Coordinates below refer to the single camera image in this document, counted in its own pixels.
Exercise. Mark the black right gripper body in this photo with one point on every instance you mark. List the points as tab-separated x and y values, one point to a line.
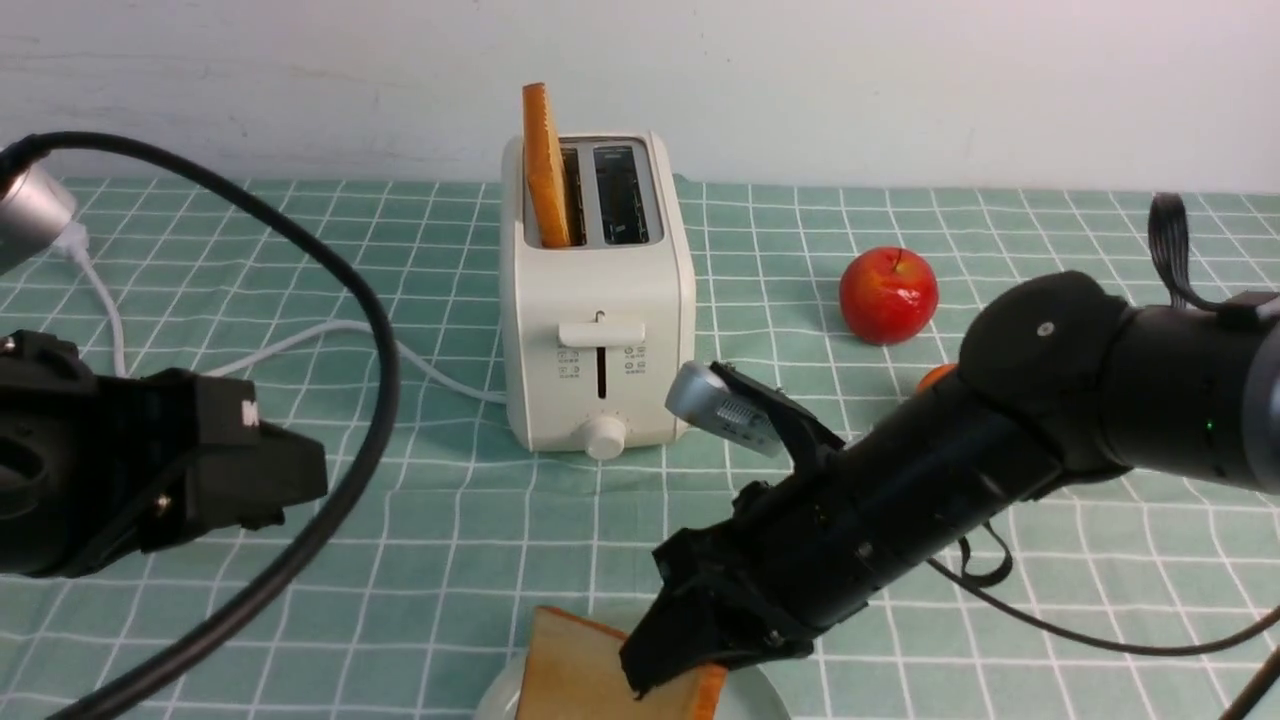
807	596

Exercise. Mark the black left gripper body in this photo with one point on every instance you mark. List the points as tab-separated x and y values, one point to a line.
97	467

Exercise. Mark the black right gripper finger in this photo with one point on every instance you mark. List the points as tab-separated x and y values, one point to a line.
695	626

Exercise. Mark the toast slice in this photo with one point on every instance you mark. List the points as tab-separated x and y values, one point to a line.
544	168
573	670

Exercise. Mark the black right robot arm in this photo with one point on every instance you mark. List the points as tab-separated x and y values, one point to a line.
1057	383

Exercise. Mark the white two-slot toaster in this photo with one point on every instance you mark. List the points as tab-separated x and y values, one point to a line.
594	335

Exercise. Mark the light green plate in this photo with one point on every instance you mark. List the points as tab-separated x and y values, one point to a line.
746	694

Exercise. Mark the orange persimmon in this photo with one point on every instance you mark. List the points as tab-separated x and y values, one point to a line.
934	375

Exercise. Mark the red apple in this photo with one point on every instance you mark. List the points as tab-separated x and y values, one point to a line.
888	295

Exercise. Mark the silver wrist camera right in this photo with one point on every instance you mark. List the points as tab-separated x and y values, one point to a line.
730	405

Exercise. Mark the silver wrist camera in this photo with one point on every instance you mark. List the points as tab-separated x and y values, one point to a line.
35	211
730	405

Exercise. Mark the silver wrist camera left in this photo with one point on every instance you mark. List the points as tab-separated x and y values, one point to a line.
35	211

